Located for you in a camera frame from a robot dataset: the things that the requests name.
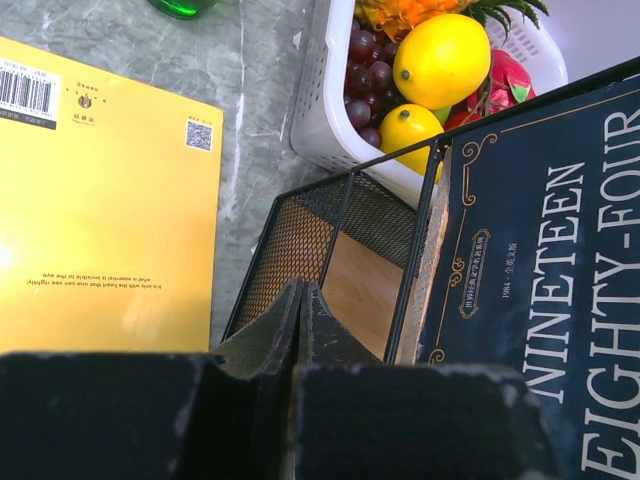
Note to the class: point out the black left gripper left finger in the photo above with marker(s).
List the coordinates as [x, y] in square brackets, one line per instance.
[216, 415]

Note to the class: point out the white plastic fruit basket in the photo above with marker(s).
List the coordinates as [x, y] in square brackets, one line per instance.
[321, 131]

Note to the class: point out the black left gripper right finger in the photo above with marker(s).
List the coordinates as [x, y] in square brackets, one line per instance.
[359, 418]

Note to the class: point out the toy yellow lemon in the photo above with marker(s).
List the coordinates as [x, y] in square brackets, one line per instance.
[404, 126]
[442, 61]

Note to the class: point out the toy dragon fruit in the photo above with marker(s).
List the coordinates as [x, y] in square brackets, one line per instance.
[508, 84]

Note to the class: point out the dark blue paperback book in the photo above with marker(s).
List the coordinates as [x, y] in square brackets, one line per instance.
[531, 316]

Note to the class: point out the toy pineapple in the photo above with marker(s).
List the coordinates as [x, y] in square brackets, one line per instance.
[396, 18]

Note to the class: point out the yellow book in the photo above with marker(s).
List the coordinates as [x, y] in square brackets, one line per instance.
[109, 199]

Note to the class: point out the wooden two-tier shelf rack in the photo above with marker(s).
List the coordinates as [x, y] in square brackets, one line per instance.
[364, 248]

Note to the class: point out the toy purple grapes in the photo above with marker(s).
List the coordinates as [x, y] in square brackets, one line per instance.
[369, 93]

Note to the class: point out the green glass bottle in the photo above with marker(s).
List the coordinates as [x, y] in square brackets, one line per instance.
[183, 9]

